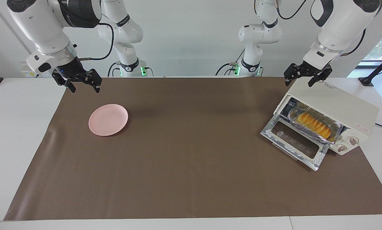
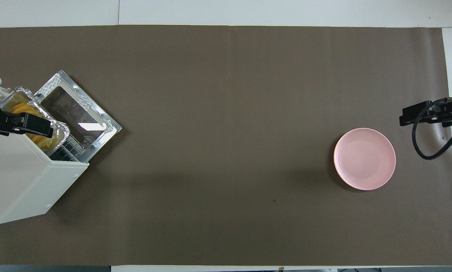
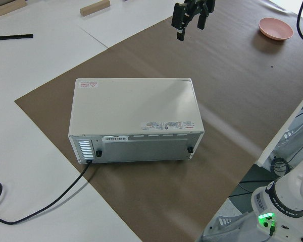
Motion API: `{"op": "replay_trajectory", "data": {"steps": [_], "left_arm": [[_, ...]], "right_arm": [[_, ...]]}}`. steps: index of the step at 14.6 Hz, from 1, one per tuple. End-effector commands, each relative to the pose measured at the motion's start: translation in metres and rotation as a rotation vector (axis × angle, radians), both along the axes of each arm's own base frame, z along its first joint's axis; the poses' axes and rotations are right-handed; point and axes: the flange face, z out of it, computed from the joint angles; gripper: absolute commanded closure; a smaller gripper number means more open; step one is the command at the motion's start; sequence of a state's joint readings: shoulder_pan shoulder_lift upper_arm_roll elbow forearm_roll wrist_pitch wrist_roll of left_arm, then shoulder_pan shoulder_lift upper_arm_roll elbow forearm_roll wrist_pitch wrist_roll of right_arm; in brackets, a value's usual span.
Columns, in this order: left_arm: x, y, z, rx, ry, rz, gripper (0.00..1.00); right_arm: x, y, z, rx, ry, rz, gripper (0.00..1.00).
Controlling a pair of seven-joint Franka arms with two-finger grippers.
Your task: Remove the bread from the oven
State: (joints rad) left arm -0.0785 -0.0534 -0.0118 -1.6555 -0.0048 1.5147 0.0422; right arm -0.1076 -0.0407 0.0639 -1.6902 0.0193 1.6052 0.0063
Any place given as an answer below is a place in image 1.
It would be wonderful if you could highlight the pink round plate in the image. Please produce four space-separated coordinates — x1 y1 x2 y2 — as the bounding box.
88 104 128 136

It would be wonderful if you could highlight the cream toaster oven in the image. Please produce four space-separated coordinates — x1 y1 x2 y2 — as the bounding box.
260 78 380 172

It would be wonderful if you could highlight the silver glass oven door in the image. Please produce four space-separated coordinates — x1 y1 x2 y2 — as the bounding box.
260 114 330 172

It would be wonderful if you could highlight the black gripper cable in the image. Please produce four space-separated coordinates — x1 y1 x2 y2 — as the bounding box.
74 22 115 61
274 0 367 57

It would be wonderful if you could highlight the black arm base cable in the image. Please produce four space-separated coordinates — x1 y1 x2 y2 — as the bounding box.
107 62 121 77
215 48 246 76

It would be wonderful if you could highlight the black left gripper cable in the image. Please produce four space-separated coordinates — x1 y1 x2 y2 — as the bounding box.
274 0 367 57

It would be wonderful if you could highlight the black left arm base cable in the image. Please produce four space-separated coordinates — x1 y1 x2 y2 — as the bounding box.
215 48 246 76

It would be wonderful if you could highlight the sliced golden bread loaf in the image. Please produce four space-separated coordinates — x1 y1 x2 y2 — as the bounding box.
298 112 332 138

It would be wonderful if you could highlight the aluminium foil tray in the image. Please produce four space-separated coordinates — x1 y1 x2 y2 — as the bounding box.
279 107 344 143

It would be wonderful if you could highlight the dark oven wire rack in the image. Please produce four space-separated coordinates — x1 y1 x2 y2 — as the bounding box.
285 97 302 112

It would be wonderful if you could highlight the black right arm base cable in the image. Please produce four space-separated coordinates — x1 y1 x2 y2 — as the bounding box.
107 62 121 77

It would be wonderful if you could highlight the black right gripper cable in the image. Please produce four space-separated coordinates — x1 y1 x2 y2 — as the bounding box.
74 22 115 61

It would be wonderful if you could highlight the white wall socket strip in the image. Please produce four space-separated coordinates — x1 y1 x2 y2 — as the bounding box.
20 62 40 78

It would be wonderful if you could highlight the brown table mat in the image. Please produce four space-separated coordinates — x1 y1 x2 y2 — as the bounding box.
4 77 382 221

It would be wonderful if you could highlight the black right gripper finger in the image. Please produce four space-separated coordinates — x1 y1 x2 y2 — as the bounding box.
64 79 77 94
88 69 103 94

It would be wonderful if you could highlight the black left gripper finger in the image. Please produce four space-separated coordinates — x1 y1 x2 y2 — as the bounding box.
284 64 296 87
308 74 322 87

